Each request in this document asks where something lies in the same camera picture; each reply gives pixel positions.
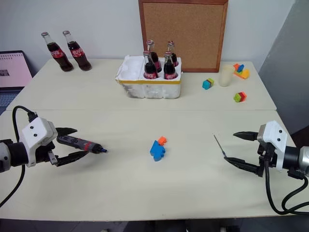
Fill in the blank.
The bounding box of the open laptop with pink screen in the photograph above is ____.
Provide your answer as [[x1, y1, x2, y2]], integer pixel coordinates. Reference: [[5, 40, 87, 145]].
[[0, 50, 33, 114]]

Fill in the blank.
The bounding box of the blue toy building block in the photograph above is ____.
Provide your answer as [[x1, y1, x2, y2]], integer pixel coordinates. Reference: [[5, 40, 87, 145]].
[[149, 140, 167, 162]]

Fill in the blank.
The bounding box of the dark grey electric screwdriver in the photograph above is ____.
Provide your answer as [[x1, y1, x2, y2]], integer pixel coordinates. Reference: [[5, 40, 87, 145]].
[[56, 135, 109, 155]]

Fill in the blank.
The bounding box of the wood framed cork board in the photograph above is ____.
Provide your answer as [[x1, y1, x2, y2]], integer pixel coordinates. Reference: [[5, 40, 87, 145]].
[[138, 0, 229, 73]]

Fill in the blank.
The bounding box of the white foam bottle box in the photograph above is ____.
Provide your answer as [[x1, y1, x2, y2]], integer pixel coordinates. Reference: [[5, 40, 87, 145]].
[[114, 54, 182, 100]]

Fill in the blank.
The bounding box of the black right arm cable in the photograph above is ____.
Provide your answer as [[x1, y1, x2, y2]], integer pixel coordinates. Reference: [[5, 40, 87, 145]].
[[264, 159, 309, 216]]

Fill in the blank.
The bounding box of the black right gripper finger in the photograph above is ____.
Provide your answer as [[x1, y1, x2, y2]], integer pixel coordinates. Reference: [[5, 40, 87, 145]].
[[224, 156, 264, 178], [233, 131, 259, 143]]

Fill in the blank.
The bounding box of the beige plastic cup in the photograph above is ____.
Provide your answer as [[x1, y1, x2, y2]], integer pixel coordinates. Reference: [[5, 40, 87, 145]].
[[218, 64, 235, 87]]

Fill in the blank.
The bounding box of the teal yellow toy block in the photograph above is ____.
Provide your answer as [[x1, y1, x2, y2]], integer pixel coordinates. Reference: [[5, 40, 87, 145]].
[[202, 77, 215, 91]]

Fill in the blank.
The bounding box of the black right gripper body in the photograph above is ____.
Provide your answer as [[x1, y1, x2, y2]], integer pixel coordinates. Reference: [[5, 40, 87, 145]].
[[256, 141, 278, 178]]

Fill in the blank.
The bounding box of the green red orange block stack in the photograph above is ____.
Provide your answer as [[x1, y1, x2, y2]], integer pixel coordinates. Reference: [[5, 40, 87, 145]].
[[233, 91, 247, 103]]

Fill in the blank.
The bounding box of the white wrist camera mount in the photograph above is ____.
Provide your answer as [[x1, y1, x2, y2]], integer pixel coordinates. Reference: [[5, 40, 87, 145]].
[[18, 117, 58, 168], [256, 120, 288, 173]]

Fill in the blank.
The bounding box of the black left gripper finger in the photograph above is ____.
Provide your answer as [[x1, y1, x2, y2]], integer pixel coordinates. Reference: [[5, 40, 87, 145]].
[[55, 127, 78, 140], [48, 149, 90, 168]]

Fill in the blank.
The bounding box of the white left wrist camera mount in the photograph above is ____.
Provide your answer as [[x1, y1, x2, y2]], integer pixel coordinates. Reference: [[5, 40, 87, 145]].
[[18, 117, 58, 168]]

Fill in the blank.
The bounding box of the yellow orange blue block structure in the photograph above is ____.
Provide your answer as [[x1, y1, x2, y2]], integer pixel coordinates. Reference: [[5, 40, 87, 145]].
[[233, 63, 251, 80]]

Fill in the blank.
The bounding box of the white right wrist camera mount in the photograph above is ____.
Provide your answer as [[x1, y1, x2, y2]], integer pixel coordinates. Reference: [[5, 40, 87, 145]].
[[256, 120, 288, 173]]

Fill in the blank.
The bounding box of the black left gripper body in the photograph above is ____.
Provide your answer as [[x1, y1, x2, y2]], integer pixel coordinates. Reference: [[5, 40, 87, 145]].
[[35, 141, 60, 167]]

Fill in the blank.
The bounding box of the glass cola bottle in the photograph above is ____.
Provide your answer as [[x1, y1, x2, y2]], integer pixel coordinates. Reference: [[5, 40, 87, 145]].
[[146, 39, 163, 73], [143, 50, 159, 80], [163, 50, 177, 81], [62, 30, 93, 72], [167, 40, 180, 68], [40, 31, 74, 73]]

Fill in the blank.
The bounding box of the thin dark metal rod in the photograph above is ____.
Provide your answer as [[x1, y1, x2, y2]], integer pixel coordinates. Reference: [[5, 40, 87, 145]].
[[213, 134, 226, 158]]

